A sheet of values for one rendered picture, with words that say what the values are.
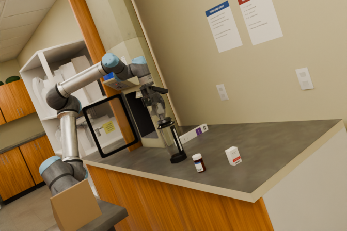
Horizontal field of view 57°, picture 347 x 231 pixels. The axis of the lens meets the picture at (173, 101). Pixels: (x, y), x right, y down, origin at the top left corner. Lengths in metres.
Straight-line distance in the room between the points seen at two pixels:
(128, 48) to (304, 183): 1.34
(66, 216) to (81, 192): 0.12
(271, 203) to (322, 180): 0.34
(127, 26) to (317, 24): 1.17
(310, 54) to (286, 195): 0.72
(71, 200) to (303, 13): 1.38
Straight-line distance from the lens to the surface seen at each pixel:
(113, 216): 1.53
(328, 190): 1.64
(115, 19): 2.18
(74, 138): 1.82
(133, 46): 2.18
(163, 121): 1.77
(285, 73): 1.85
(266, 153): 1.55
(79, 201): 1.55
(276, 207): 1.36
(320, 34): 1.69
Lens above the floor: 1.50
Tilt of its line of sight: 7 degrees down
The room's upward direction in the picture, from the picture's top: 20 degrees counter-clockwise
